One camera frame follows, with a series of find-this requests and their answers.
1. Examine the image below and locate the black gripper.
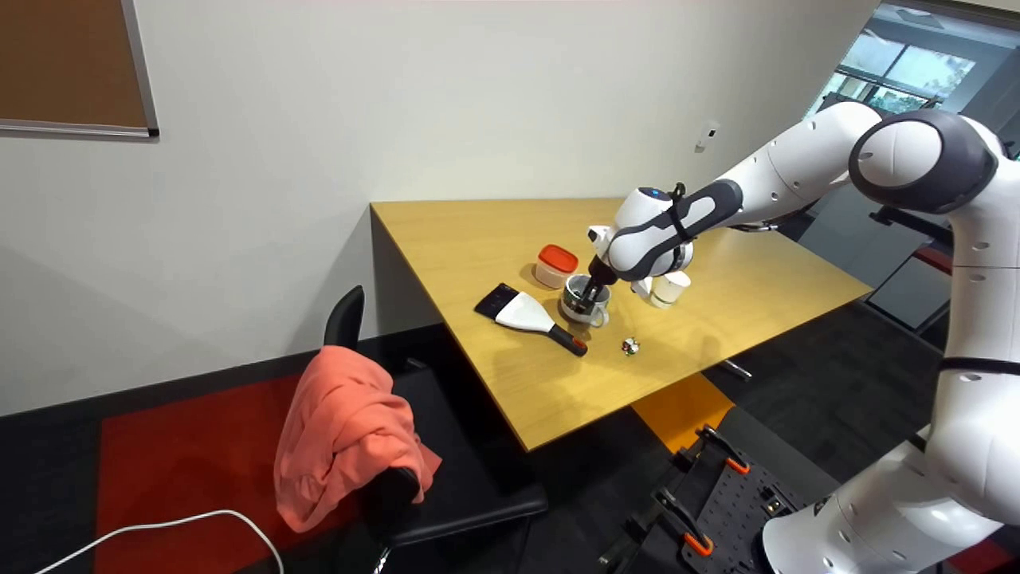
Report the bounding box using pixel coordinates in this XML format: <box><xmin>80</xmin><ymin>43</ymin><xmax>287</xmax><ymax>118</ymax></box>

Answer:
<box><xmin>574</xmin><ymin>251</ymin><xmax>624</xmax><ymax>309</ymax></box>

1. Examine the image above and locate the plain white cup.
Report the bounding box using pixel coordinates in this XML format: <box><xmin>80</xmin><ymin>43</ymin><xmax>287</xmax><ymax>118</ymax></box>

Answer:
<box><xmin>647</xmin><ymin>268</ymin><xmax>696</xmax><ymax>311</ymax></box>

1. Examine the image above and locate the red-lid plastic container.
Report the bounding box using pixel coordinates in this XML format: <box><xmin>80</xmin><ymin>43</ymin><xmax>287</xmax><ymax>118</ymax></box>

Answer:
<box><xmin>531</xmin><ymin>242</ymin><xmax>582</xmax><ymax>293</ymax></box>

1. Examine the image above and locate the black office chair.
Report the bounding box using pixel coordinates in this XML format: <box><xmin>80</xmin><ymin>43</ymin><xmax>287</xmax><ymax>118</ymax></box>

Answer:
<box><xmin>317</xmin><ymin>285</ymin><xmax>552</xmax><ymax>574</ymax></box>

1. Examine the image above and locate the black pegboard cart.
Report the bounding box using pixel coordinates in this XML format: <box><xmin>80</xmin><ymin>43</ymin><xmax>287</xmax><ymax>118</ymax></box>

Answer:
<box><xmin>600</xmin><ymin>407</ymin><xmax>840</xmax><ymax>574</ymax></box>

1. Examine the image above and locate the coral pink cloth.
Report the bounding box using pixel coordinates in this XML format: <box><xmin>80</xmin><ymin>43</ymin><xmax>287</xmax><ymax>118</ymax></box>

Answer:
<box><xmin>271</xmin><ymin>341</ymin><xmax>447</xmax><ymax>535</ymax></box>

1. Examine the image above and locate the glass window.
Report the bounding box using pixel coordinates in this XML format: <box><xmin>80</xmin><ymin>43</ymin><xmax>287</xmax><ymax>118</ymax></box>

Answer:
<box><xmin>810</xmin><ymin>2</ymin><xmax>1020</xmax><ymax>120</ymax></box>

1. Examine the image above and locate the cork pin board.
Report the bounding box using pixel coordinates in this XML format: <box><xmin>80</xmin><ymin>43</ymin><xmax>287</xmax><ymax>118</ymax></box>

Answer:
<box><xmin>0</xmin><ymin>0</ymin><xmax>162</xmax><ymax>143</ymax></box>

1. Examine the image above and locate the white scraper with black handle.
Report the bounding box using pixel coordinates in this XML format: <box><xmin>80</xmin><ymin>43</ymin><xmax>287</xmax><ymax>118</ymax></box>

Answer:
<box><xmin>471</xmin><ymin>279</ymin><xmax>591</xmax><ymax>360</ymax></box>

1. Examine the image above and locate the orange-handled black clamp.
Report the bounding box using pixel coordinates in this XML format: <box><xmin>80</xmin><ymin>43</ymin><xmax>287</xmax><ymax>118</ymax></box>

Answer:
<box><xmin>696</xmin><ymin>425</ymin><xmax>754</xmax><ymax>478</ymax></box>
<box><xmin>654</xmin><ymin>488</ymin><xmax>716</xmax><ymax>560</ymax></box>

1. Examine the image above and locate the white cable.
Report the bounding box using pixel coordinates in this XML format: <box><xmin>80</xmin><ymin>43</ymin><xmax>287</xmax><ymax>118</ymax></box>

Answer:
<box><xmin>34</xmin><ymin>508</ymin><xmax>290</xmax><ymax>574</ymax></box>

